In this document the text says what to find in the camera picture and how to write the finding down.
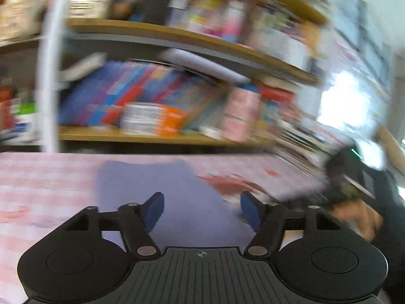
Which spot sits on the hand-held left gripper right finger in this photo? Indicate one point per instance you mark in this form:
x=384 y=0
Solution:
x=250 y=211

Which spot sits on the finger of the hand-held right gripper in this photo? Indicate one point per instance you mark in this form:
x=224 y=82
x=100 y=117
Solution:
x=305 y=202

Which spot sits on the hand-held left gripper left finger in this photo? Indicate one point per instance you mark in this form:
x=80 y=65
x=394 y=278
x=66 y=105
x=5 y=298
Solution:
x=155 y=212

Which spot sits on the purple shirt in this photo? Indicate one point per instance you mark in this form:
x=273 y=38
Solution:
x=177 y=190

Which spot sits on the person's right hand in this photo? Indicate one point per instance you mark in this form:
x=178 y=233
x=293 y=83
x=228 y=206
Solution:
x=359 y=217

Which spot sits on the bright window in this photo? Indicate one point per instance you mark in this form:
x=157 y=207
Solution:
x=348 y=99

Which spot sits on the wooden shelf unit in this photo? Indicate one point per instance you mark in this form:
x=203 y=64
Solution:
x=126 y=136

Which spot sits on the orange white box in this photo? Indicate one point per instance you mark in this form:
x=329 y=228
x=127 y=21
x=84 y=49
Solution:
x=148 y=117

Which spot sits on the pink box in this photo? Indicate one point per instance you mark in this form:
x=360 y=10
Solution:
x=242 y=114

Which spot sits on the pink checked bed sheet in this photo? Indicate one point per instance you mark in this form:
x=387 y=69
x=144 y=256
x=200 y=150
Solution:
x=47 y=180

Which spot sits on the grey white flat packet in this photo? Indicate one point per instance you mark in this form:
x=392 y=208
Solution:
x=82 y=67
x=205 y=66

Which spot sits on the green white box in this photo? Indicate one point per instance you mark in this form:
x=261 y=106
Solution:
x=27 y=109

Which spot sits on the white pole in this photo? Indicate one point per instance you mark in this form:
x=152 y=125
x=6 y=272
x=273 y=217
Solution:
x=47 y=85

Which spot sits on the row of colourful books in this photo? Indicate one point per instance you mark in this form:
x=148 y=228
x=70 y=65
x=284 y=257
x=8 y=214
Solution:
x=227 y=15

